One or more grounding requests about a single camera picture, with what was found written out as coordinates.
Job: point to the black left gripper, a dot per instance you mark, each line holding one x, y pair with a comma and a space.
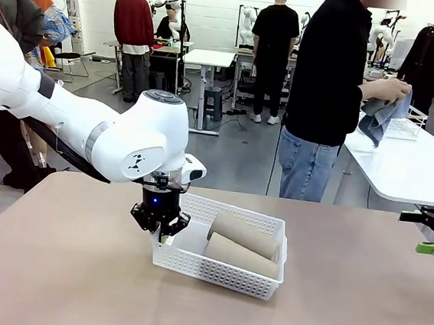
159, 201

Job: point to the white perforated plastic basket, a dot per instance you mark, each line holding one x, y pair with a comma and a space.
210, 273

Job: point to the cardboard roll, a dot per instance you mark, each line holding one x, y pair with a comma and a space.
238, 258
241, 234

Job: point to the blue grey cloth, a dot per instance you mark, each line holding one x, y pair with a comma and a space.
380, 120

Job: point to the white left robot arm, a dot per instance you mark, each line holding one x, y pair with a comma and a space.
147, 125

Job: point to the person's right hand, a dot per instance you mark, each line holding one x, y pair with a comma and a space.
385, 89

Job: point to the large white side table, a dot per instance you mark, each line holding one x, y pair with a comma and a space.
404, 169

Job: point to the grey plastic stool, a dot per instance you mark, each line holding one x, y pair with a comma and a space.
212, 104

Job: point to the small white desk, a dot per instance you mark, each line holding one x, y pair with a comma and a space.
209, 60

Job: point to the person in black jacket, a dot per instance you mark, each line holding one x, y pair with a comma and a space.
428, 60

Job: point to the black tall stand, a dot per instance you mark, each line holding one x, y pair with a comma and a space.
181, 44

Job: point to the black round stool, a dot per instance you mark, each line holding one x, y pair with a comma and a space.
71, 58

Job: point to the person in red sweater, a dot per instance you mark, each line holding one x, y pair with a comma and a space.
134, 27

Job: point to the seated person with headset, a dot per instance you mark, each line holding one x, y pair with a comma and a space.
170, 25

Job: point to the person in black shirt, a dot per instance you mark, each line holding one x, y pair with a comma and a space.
326, 65

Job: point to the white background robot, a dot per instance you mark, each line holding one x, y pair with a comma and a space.
247, 23
381, 36

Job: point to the person in black t-shirt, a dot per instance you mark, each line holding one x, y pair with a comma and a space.
275, 41

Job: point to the blue patterned fabric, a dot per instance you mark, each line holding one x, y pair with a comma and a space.
57, 24

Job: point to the person in grey jacket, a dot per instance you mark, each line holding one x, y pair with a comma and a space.
11, 23

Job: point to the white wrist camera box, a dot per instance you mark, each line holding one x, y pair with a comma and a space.
195, 170

